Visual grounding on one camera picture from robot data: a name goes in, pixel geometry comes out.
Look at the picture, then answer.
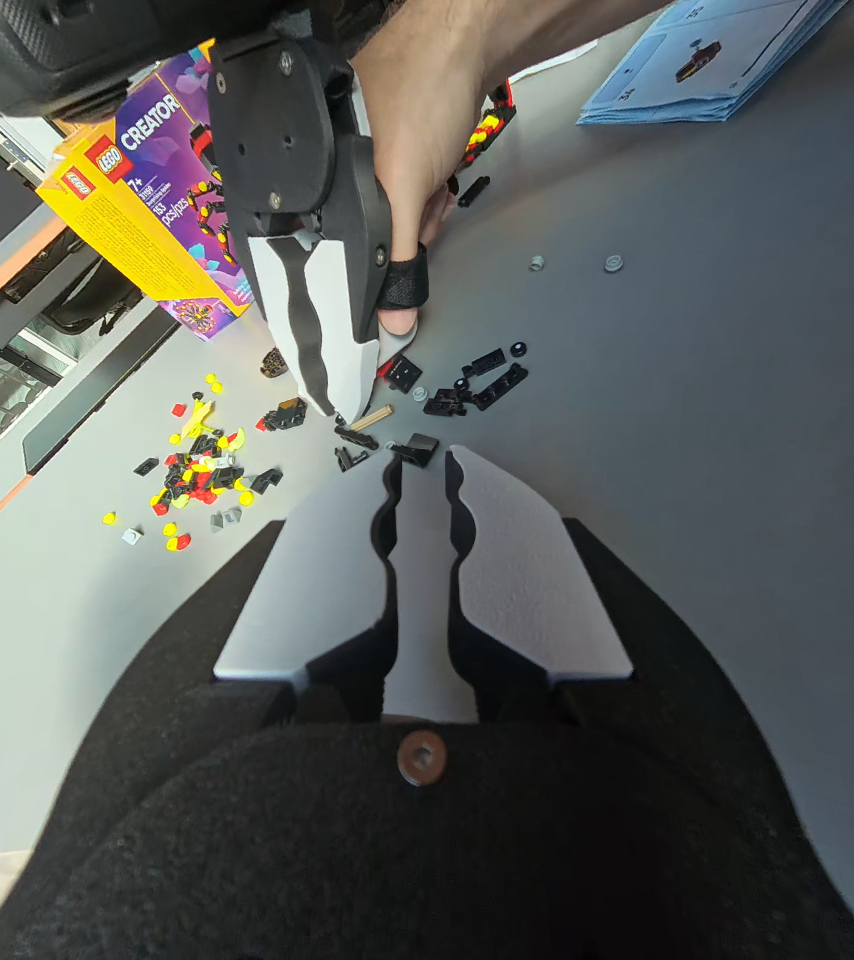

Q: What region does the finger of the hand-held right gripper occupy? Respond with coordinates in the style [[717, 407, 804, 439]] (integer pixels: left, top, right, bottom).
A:
[[304, 238, 383, 426], [247, 232, 336, 419]]

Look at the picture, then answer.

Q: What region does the black sloped brick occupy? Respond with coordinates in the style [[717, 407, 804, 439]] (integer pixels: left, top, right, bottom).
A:
[[389, 432, 441, 471]]

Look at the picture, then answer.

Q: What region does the person's right forearm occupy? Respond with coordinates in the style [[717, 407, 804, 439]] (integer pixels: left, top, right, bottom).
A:
[[367, 0, 672, 80]]

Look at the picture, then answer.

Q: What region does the grey desk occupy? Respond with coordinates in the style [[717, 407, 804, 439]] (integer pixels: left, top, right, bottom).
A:
[[0, 0, 854, 960]]

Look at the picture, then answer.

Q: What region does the black bag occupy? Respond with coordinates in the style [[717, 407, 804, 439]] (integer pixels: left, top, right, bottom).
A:
[[44, 258, 147, 339]]

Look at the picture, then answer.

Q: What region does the yellow purple brick set box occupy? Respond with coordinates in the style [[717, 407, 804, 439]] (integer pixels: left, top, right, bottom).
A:
[[35, 41, 257, 342]]

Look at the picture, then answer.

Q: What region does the black brick with red part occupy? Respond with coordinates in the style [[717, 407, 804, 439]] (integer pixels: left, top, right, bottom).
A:
[[376, 355, 425, 395]]

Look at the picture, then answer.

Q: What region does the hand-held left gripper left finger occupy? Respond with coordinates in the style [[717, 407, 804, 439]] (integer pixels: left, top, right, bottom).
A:
[[212, 453, 404, 685]]

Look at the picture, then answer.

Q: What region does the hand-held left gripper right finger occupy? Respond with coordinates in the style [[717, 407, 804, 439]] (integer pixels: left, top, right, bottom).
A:
[[444, 444, 636, 684]]

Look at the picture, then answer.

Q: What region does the black brick plate with holes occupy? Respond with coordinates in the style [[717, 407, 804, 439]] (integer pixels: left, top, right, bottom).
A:
[[469, 363, 530, 412]]

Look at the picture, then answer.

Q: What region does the red yellow black brick assembly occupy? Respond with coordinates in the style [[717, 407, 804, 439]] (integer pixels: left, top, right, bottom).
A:
[[445, 78, 518, 198]]

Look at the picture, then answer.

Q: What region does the black and brown brick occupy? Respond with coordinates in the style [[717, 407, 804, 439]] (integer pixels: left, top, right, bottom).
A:
[[256, 396, 310, 434]]

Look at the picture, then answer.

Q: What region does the blue instruction booklet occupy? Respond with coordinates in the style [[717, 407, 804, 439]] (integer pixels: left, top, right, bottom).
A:
[[577, 0, 852, 126]]

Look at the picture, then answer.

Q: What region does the black brick with studs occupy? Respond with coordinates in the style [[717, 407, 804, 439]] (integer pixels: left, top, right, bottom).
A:
[[422, 381, 471, 418]]

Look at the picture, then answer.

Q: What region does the pile of small bricks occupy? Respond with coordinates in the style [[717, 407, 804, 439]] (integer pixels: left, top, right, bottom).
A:
[[100, 371, 286, 554]]

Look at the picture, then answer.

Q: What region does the person's right hand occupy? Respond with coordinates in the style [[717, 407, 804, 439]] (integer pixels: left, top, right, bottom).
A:
[[349, 63, 505, 339]]

